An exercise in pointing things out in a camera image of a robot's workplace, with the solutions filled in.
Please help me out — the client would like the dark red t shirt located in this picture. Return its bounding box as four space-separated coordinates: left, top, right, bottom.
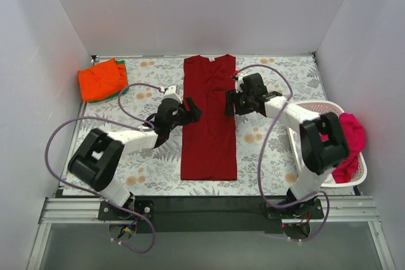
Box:
180 54 237 181

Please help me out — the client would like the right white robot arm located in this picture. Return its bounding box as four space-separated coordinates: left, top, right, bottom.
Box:
225 73 349 218

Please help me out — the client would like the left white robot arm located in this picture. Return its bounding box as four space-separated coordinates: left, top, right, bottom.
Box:
68 97 203 219

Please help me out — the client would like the floral table cloth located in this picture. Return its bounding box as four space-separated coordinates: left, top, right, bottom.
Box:
75 56 325 196

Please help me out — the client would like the white plastic laundry basket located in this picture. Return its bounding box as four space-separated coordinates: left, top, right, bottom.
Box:
287 101 367 188

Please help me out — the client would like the folded green t shirt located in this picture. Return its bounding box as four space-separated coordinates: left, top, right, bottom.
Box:
94 58 129 102

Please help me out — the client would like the folded orange t shirt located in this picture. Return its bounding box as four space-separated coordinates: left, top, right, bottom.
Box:
78 58 128 102

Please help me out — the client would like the pink t shirt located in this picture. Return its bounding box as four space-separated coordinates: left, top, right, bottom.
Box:
324 112 366 185

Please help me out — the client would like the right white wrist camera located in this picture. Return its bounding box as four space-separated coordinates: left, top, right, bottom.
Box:
232 75 244 93

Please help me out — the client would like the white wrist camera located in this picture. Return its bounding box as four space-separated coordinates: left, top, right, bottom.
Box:
232 75 244 93
159 85 183 104

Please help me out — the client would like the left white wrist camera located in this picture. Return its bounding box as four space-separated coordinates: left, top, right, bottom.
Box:
159 85 183 104

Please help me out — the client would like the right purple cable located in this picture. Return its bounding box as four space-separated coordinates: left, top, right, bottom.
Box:
234 63 330 243

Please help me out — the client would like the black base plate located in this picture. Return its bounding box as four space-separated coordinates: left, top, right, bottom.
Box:
97 195 325 235

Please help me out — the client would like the aluminium frame rail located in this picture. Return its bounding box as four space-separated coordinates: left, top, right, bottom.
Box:
27 195 394 269

